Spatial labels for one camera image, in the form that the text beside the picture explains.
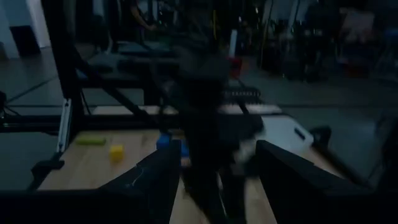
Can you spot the red container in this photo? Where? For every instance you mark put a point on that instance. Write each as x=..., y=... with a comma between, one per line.
x=236, y=67

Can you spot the yellow cube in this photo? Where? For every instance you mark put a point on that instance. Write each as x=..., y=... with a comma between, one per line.
x=116, y=153

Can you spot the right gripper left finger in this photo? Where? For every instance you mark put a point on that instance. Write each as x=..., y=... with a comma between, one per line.
x=155, y=180

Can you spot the silver frame bracket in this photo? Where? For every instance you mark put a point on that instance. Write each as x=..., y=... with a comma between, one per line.
x=64, y=124

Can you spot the blue long block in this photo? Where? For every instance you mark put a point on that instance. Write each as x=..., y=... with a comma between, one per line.
x=163, y=141

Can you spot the lime green long block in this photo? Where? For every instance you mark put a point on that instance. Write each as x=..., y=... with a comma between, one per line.
x=90, y=140

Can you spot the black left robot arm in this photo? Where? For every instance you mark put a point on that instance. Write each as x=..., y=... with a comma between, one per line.
x=199, y=93

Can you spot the person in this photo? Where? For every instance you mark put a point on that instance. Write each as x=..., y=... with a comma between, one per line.
x=141, y=18

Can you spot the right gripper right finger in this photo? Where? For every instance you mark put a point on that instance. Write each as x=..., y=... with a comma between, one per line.
x=295, y=180

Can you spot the white plastic bin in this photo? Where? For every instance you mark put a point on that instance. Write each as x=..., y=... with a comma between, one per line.
x=283, y=130

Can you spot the black desk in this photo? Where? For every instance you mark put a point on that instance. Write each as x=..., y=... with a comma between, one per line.
x=140, y=49

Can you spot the black metal table frame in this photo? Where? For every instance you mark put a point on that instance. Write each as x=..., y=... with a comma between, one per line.
x=59, y=62

